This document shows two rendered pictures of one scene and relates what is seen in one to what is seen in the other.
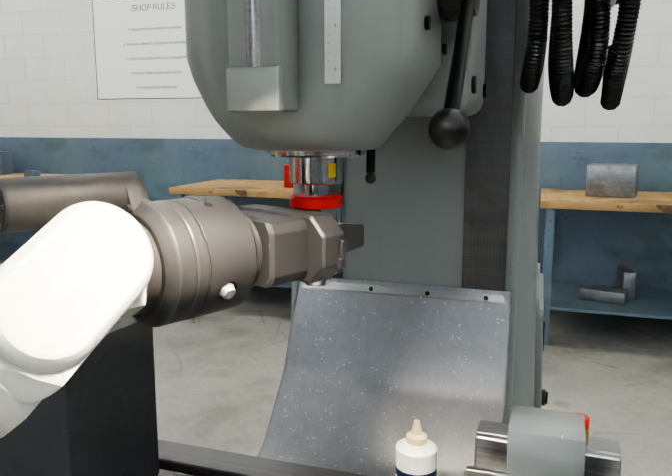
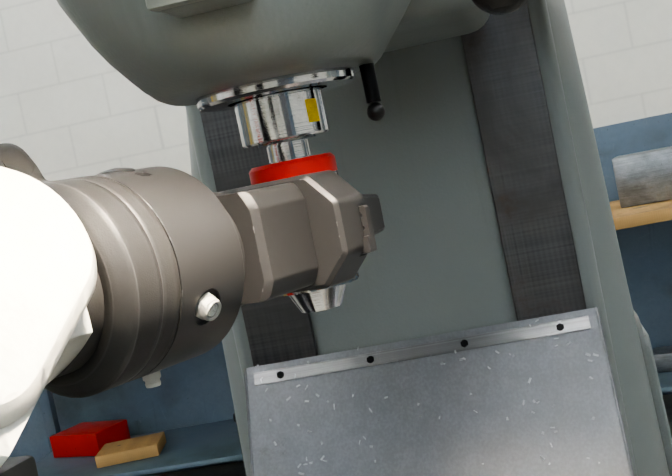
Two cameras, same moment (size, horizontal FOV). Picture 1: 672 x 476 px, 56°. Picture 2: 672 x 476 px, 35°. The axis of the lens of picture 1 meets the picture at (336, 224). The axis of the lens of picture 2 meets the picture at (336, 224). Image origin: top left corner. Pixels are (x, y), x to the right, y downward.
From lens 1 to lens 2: 0.10 m
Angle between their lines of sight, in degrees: 10
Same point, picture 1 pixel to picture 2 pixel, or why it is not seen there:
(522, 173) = (568, 116)
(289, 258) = (288, 247)
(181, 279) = (137, 286)
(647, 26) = not seen: outside the picture
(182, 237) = (123, 219)
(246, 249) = (223, 233)
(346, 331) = (346, 439)
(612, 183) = (656, 179)
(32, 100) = not seen: outside the picture
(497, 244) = (557, 236)
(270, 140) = (216, 62)
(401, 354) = (448, 452)
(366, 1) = not seen: outside the picture
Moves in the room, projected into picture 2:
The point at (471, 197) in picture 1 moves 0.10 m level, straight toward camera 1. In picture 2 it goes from (499, 170) to (510, 173)
